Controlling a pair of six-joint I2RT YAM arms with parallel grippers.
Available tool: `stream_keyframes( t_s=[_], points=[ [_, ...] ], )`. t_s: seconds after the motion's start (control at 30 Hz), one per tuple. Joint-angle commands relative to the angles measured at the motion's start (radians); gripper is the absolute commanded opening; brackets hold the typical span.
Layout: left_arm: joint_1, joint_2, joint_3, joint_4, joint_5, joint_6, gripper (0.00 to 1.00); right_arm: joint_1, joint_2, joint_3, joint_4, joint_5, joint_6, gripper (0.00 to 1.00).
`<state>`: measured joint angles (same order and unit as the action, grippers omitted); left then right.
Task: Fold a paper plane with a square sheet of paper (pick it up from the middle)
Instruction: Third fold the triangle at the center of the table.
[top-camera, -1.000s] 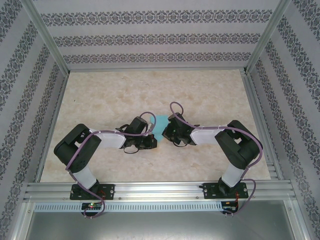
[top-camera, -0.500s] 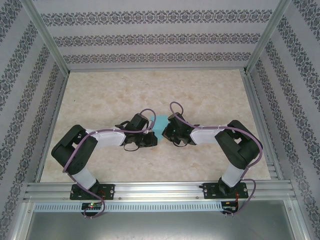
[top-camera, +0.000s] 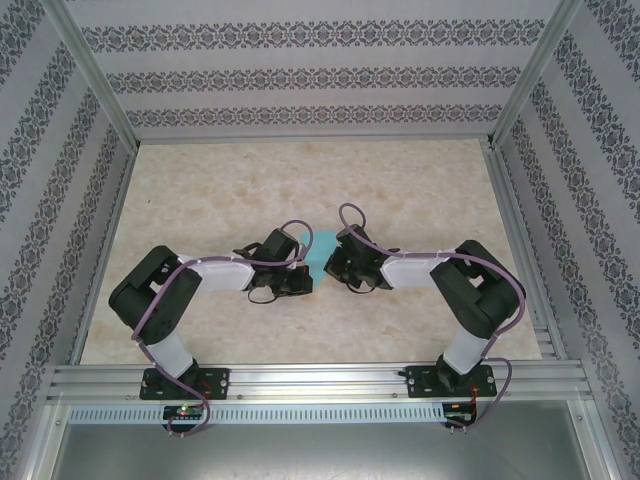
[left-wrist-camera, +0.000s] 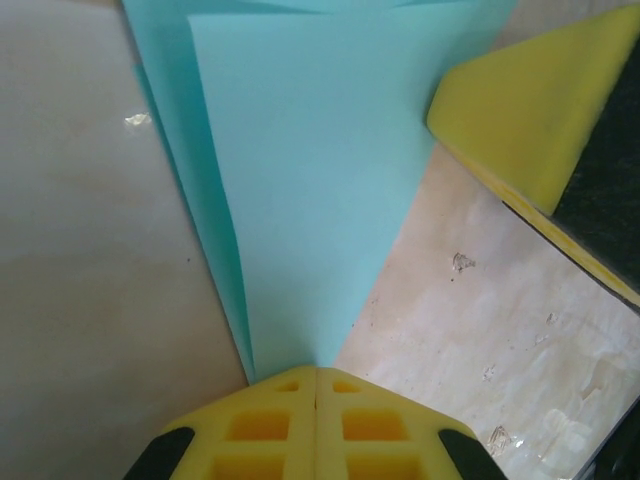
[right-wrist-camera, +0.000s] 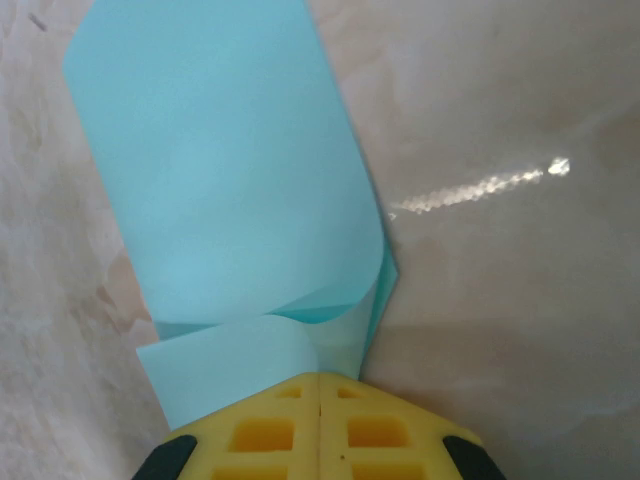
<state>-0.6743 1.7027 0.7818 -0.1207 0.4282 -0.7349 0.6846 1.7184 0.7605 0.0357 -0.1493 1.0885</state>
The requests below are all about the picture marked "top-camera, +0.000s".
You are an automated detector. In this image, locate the light blue paper sheet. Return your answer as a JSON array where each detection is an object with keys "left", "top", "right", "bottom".
[{"left": 299, "top": 228, "right": 337, "bottom": 296}]

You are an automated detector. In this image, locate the grey metal sheet panel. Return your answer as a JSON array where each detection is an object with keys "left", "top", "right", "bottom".
[{"left": 49, "top": 423, "right": 614, "bottom": 480}]

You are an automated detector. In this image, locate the right small circuit board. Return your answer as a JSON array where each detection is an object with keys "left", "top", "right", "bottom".
[{"left": 443, "top": 402, "right": 477, "bottom": 427}]

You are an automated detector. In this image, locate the small circuit board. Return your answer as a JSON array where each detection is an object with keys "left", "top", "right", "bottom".
[
  {"left": 443, "top": 402, "right": 477, "bottom": 427},
  {"left": 163, "top": 405, "right": 207, "bottom": 420}
]

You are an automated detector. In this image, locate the left small circuit board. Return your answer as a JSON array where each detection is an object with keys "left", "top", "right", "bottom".
[{"left": 163, "top": 405, "right": 207, "bottom": 420}]

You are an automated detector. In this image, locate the aluminium mounting rail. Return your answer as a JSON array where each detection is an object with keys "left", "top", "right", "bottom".
[{"left": 47, "top": 362, "right": 594, "bottom": 405}]

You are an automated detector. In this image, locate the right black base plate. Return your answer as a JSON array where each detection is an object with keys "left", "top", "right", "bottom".
[{"left": 405, "top": 364, "right": 499, "bottom": 400}]

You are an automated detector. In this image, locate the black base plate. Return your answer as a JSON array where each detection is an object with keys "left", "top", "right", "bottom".
[
  {"left": 139, "top": 367, "right": 231, "bottom": 401},
  {"left": 405, "top": 364, "right": 499, "bottom": 400}
]

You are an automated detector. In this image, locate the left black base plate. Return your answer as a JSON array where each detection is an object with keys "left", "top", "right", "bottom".
[{"left": 139, "top": 367, "right": 231, "bottom": 401}]

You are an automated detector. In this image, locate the slotted grey cable duct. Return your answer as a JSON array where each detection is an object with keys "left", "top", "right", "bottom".
[{"left": 67, "top": 403, "right": 449, "bottom": 425}]

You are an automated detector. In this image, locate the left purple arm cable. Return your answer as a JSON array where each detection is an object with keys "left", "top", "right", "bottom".
[{"left": 132, "top": 219, "right": 316, "bottom": 439}]

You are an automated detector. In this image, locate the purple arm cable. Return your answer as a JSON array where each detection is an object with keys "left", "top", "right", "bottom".
[
  {"left": 338, "top": 202, "right": 526, "bottom": 436},
  {"left": 132, "top": 219, "right": 316, "bottom": 439}
]

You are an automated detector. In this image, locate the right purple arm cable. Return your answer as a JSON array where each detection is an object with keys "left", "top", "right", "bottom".
[{"left": 338, "top": 202, "right": 526, "bottom": 436}]

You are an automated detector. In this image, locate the left aluminium frame post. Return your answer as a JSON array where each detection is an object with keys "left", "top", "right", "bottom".
[{"left": 42, "top": 0, "right": 140, "bottom": 150}]

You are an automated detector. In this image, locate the aluminium frame post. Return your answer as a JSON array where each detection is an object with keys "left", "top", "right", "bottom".
[
  {"left": 42, "top": 0, "right": 140, "bottom": 150},
  {"left": 487, "top": 0, "right": 586, "bottom": 150}
]

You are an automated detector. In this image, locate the right aluminium frame post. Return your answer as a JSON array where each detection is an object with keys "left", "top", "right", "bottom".
[{"left": 487, "top": 0, "right": 586, "bottom": 150}]

